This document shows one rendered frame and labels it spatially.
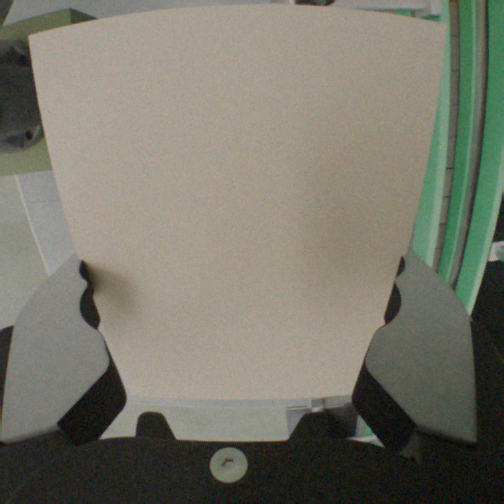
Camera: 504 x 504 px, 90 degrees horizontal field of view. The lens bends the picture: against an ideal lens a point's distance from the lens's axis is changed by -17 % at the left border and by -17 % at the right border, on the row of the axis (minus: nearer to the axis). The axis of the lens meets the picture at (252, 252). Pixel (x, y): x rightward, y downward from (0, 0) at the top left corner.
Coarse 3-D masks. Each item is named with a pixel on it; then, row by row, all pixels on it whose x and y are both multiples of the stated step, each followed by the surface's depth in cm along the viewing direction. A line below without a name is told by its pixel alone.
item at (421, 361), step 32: (416, 256) 10; (416, 288) 9; (448, 288) 9; (384, 320) 10; (416, 320) 7; (448, 320) 7; (384, 352) 7; (416, 352) 6; (448, 352) 6; (384, 384) 6; (416, 384) 6; (448, 384) 6; (384, 416) 6; (416, 416) 5; (448, 416) 5
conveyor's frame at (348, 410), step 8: (272, 0) 31; (280, 0) 26; (456, 104) 29; (456, 136) 31; (344, 408) 76; (352, 408) 66; (344, 416) 77; (352, 416) 66; (344, 424) 78; (352, 424) 67; (360, 424) 61; (344, 432) 79; (352, 432) 67; (360, 432) 63
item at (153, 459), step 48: (144, 432) 5; (48, 480) 4; (96, 480) 4; (144, 480) 4; (192, 480) 4; (240, 480) 4; (288, 480) 4; (336, 480) 4; (384, 480) 4; (432, 480) 4
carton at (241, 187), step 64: (64, 64) 7; (128, 64) 7; (192, 64) 7; (256, 64) 7; (320, 64) 7; (384, 64) 7; (64, 128) 8; (128, 128) 8; (192, 128) 8; (256, 128) 8; (320, 128) 8; (384, 128) 8; (64, 192) 9; (128, 192) 9; (192, 192) 9; (256, 192) 9; (320, 192) 9; (384, 192) 9; (128, 256) 10; (192, 256) 10; (256, 256) 10; (320, 256) 10; (384, 256) 10; (128, 320) 12; (192, 320) 12; (256, 320) 12; (320, 320) 12; (128, 384) 14; (192, 384) 14; (256, 384) 14; (320, 384) 14
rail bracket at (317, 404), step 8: (312, 400) 58; (320, 400) 58; (328, 400) 59; (336, 400) 59; (344, 400) 59; (312, 408) 57; (320, 408) 57; (360, 440) 50; (368, 440) 50; (376, 440) 49
